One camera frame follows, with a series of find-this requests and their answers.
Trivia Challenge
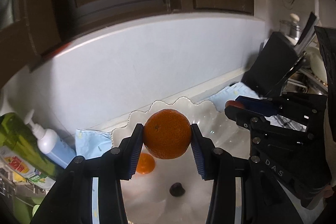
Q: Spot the cream teapot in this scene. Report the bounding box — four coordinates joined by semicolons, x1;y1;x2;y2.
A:
306;46;328;83

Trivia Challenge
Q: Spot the steel pot with knob lid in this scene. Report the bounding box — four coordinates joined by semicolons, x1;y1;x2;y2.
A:
280;13;301;41

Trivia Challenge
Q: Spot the light blue patterned cloth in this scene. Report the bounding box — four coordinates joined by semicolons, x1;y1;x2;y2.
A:
76;82;260;156

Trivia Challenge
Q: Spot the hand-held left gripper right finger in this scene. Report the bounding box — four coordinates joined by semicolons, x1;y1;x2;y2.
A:
190;123;306;224

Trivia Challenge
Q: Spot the white scalloped bowl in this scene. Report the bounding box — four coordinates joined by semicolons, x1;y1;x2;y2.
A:
110;97;252;224

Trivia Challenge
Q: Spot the green dish soap bottle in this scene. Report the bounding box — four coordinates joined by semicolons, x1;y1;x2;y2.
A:
0;112;65;184

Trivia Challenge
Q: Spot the white blue pump bottle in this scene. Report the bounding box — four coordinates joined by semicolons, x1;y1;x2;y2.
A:
24;109;76;169

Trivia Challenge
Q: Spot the black knife block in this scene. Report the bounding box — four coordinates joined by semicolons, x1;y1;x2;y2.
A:
241;31;306;97

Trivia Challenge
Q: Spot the brown window sash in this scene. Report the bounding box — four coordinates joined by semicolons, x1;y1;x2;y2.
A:
0;0;71;73

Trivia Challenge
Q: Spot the orange mandarin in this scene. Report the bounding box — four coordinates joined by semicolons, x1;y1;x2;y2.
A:
136;153;156;175
143;109;192;160

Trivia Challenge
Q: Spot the black handled knife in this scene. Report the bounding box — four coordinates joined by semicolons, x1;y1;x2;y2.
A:
295;12;319;52

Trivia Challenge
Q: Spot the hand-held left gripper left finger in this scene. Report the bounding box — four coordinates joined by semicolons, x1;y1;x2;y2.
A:
30;123;144;224

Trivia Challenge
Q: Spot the person's right hand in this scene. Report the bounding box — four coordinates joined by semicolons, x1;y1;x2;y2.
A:
323;182;336;199

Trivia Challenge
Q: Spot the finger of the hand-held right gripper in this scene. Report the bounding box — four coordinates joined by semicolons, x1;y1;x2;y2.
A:
236;95;279;115
224;106;266;133

